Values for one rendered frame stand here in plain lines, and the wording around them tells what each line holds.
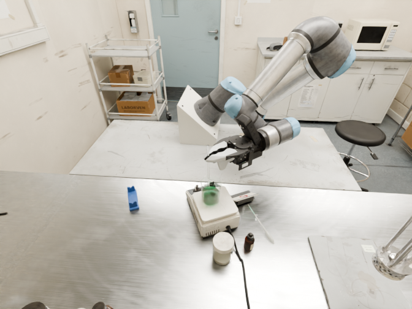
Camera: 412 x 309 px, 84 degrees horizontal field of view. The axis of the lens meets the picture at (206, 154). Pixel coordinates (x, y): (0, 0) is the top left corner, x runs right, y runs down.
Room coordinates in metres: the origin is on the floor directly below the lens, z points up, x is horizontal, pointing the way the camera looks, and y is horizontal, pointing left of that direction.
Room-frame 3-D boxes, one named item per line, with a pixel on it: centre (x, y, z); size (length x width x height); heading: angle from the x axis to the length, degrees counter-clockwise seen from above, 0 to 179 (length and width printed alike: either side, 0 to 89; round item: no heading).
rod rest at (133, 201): (0.58, 0.27, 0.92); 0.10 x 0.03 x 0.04; 20
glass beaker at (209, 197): (0.50, -0.02, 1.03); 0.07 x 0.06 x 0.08; 71
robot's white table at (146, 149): (0.91, -0.03, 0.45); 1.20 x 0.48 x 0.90; 85
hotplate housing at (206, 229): (0.52, -0.02, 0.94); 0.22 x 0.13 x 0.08; 19
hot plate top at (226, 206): (0.49, -0.03, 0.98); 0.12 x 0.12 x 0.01; 19
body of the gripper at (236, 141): (0.58, -0.13, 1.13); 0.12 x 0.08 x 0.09; 122
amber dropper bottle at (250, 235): (0.39, -0.13, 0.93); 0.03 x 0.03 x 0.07
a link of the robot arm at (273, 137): (0.63, -0.19, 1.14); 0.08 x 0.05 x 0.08; 32
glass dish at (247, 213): (0.51, -0.15, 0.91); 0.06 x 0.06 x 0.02
